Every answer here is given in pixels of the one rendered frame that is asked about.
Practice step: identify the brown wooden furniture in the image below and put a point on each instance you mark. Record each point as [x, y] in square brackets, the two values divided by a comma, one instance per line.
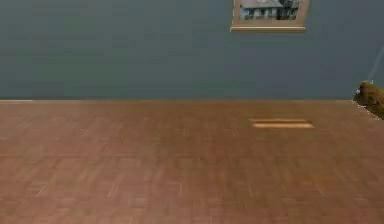
[371, 96]

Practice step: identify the beige framed window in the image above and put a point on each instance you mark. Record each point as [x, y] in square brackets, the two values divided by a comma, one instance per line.
[268, 24]

